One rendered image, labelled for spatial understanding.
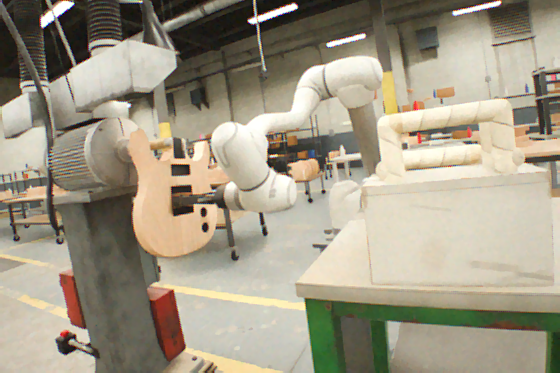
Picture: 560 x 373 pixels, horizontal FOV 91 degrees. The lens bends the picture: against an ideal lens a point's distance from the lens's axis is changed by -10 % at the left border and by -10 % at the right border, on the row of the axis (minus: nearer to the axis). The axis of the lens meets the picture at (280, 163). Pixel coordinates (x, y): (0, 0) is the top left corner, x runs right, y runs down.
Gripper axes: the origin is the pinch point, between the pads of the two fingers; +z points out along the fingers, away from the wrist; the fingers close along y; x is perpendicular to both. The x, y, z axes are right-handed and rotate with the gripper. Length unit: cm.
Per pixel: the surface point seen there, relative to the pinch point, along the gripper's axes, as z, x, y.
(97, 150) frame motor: 19.5, 18.9, -18.1
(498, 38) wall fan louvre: -335, 384, 1054
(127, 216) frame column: 34.8, -5.3, 2.1
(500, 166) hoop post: -86, 2, -23
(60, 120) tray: 47, 34, -17
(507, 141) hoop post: -88, 6, -24
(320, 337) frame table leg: -54, -27, -22
